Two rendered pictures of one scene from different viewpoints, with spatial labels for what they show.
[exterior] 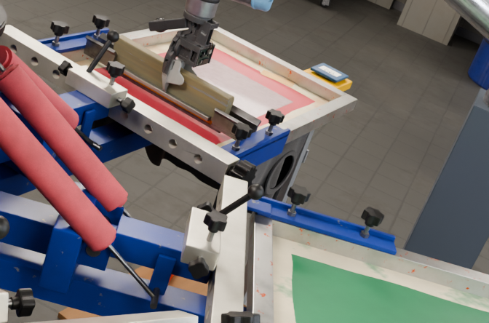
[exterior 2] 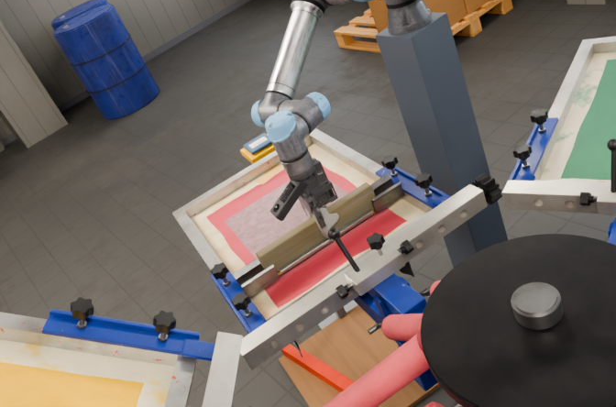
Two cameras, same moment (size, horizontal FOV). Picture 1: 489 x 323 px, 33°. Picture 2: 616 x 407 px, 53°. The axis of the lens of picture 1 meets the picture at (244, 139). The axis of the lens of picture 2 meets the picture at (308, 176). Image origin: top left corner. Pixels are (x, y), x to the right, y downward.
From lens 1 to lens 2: 1.34 m
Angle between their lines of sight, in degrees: 34
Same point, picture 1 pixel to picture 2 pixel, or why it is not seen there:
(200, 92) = (349, 206)
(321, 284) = (599, 164)
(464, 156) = (428, 68)
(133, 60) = (286, 252)
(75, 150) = not seen: hidden behind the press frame
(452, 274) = (569, 96)
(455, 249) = (462, 117)
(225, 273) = not seen: outside the picture
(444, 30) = (56, 118)
